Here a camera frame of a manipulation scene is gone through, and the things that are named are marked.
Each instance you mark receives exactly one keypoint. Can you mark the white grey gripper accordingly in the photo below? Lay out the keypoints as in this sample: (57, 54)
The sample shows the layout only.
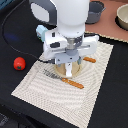
(59, 49)

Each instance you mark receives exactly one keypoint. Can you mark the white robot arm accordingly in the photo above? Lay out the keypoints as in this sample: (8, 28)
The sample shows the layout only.
(69, 16)

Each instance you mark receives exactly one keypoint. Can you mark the round beige plate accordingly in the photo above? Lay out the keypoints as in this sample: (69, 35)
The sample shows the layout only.
(75, 70)

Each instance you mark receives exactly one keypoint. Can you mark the grey pot with lid handles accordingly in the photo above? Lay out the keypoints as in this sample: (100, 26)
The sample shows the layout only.
(95, 10)

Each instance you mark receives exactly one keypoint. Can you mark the red toy tomato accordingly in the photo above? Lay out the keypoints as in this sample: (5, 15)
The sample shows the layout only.
(19, 63)

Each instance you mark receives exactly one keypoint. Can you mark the knife with wooden handle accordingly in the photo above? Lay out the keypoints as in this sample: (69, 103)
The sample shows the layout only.
(89, 59)

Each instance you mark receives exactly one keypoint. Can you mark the beige bowl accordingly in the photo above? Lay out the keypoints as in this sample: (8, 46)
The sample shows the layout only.
(122, 14)

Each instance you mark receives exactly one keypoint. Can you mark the fork with wooden handle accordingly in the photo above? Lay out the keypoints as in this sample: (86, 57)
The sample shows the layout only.
(66, 80)

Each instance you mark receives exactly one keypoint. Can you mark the woven beige placemat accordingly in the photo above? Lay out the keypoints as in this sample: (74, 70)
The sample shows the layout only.
(65, 101)

